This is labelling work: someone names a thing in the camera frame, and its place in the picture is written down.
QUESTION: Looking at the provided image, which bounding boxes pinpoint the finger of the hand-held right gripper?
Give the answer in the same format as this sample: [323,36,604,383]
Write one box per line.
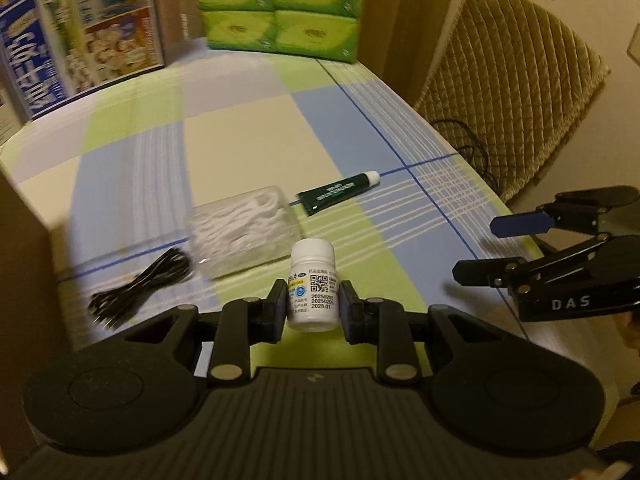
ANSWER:
[490,186,640,238]
[452,236,612,294]

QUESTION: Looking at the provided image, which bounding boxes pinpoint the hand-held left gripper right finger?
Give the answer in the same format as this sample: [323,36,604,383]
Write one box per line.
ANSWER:
[339,280,506,387]

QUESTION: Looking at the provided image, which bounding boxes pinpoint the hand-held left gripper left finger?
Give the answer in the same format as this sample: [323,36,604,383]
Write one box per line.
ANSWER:
[120,280,291,388]

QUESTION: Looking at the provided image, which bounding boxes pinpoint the white pill bottle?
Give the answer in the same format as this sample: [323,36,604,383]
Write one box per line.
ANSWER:
[285,239,341,332]

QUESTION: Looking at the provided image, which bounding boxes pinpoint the checked cloth desktop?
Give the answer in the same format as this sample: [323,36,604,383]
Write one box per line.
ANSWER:
[0,52,538,361]

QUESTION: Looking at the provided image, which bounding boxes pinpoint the person's right hand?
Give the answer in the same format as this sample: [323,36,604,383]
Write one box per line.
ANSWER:
[617,310,640,356]

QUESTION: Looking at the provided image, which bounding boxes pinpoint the clear box of floss picks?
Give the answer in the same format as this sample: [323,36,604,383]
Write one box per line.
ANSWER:
[185,185,301,281]

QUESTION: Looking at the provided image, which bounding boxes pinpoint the dark green tube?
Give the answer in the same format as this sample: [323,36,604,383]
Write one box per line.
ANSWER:
[295,171,381,217]

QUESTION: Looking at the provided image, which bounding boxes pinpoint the beige quilted chair cushion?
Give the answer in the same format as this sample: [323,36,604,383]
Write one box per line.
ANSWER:
[412,0,612,205]

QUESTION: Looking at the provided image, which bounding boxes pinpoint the brown wooden panel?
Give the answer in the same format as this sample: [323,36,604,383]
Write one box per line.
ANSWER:
[357,0,476,108]
[0,170,76,356]

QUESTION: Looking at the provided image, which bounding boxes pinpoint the stack of green tissue packs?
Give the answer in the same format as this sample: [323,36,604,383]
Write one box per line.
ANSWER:
[192,0,367,64]

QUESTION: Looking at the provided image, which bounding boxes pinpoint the brown cardboard box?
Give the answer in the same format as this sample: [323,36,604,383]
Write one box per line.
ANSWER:
[152,0,208,67]

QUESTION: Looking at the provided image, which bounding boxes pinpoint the colourful printed box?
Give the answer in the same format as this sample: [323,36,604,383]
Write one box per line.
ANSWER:
[0,0,166,122]

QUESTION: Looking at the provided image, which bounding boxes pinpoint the thin black cable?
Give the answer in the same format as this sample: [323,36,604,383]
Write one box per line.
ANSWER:
[429,119,507,193]

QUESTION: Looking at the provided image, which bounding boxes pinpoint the black usb cable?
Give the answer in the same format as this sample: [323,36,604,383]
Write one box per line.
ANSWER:
[87,247,193,328]

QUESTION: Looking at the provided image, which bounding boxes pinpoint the white wall socket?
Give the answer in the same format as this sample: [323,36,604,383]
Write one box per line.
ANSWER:
[625,20,640,68]

